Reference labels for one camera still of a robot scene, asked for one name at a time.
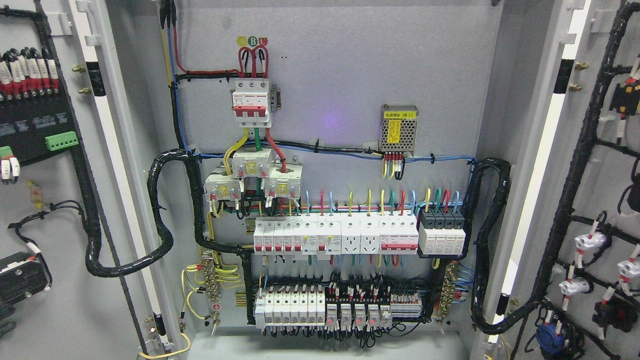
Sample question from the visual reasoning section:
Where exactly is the metal mesh power supply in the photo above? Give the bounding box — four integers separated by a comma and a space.
378, 104, 419, 153

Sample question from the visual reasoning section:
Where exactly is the white rotary selector switch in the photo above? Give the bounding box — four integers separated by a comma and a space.
0, 251, 53, 305

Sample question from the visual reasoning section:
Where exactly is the grey cabinet door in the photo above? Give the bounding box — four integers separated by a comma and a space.
470, 0, 639, 360
1, 0, 157, 360

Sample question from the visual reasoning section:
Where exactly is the red white main breaker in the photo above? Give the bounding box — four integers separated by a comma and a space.
231, 78, 282, 129

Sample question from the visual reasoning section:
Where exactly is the lower relay terminal row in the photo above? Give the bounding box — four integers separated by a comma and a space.
253, 274, 425, 337

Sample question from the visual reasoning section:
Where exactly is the black surge protector module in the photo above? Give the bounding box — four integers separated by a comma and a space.
418, 209, 467, 260

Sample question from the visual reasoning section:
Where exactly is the white current transformer cluster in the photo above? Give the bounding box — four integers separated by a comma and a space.
205, 146, 303, 208

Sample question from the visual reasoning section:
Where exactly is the black left cable harness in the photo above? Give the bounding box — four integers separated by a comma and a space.
82, 149, 253, 326

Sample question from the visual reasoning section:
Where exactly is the brass left ground bar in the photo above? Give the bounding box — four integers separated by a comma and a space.
199, 249, 221, 330

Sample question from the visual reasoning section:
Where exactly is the brass ground bar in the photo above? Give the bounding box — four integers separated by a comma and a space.
199, 249, 221, 330
437, 261, 458, 321

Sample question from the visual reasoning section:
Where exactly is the white socket breaker row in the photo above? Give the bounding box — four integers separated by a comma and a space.
253, 213, 419, 258

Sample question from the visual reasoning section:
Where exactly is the brass right ground bar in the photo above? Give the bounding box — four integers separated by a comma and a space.
437, 261, 458, 321

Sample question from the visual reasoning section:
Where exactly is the black digital power meter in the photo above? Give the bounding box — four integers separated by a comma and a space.
0, 91, 76, 166

